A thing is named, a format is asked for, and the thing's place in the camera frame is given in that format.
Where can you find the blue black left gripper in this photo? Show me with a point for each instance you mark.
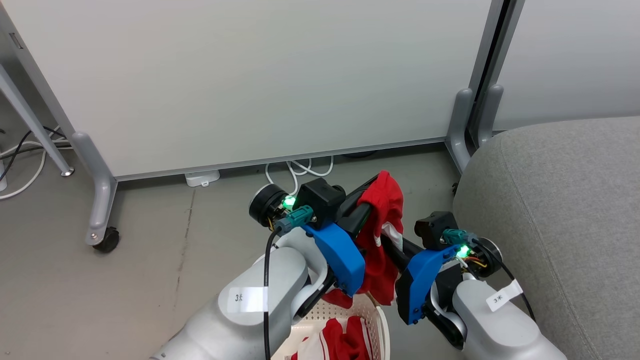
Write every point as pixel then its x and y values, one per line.
pixel 342 260

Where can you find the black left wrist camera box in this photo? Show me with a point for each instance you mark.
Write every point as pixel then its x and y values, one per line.
pixel 321 199

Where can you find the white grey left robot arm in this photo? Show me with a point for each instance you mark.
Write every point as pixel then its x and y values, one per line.
pixel 240 325

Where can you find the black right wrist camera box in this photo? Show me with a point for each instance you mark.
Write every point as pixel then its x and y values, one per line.
pixel 434 227

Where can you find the red white striped shirt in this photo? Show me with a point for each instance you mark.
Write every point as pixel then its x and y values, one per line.
pixel 345 342

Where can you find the grey metal table leg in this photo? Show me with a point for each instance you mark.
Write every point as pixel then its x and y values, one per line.
pixel 30 120

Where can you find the large white partition panel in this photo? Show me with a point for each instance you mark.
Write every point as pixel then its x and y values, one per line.
pixel 250 75

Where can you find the narrow white partition panel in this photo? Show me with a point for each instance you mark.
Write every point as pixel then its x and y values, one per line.
pixel 570 55

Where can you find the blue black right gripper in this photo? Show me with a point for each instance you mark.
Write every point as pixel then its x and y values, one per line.
pixel 417 285

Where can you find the grey fabric sofa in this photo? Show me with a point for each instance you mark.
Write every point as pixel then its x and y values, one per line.
pixel 565 225

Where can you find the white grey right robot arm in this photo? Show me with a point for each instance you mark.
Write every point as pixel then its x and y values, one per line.
pixel 500 330

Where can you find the cream perforated laundry basket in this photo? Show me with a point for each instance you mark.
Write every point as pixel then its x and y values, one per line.
pixel 375 325

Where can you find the grey partition foot with caster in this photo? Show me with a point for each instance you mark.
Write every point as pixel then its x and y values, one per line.
pixel 102 200

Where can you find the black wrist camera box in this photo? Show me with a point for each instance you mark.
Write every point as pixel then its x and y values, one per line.
pixel 321 199
pixel 434 227

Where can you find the red garment with white band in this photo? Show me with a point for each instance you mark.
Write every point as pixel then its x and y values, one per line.
pixel 385 210

